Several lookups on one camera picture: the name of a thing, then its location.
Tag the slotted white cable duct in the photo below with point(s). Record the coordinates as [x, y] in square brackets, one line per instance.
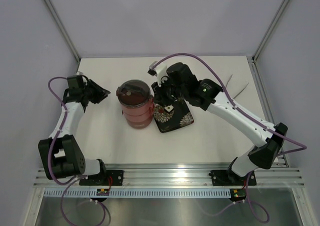
[152, 193]

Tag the right aluminium post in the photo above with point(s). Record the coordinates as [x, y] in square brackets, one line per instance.
[270, 30]

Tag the metal food tongs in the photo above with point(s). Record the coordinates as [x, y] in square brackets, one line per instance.
[234, 87]

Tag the dark pink bowl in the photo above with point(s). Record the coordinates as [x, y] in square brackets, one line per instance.
[139, 125]

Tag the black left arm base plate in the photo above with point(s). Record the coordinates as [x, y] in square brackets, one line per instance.
[113, 177]

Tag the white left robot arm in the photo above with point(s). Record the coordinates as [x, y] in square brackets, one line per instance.
[61, 156]

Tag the black floral square plate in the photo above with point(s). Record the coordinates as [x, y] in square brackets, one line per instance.
[179, 117]

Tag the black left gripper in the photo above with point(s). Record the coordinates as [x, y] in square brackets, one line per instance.
[101, 93]

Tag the pink bowl with handles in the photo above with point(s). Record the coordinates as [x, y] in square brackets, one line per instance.
[145, 117]

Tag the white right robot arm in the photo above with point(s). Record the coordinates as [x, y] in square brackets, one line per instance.
[177, 82]

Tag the grey transparent lid red handles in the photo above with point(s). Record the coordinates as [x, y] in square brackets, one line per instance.
[133, 94]

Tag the white sushi cube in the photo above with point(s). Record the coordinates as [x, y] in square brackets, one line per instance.
[169, 108]

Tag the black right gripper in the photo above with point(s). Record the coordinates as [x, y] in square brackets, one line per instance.
[159, 97]

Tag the aluminium post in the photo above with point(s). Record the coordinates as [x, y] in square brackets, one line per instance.
[270, 30]
[59, 24]

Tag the left aluminium post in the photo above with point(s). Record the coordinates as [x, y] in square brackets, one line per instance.
[59, 24]

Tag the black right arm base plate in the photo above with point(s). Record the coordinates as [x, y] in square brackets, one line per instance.
[223, 177]

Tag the aluminium front rail frame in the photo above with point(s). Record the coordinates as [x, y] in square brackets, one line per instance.
[196, 175]

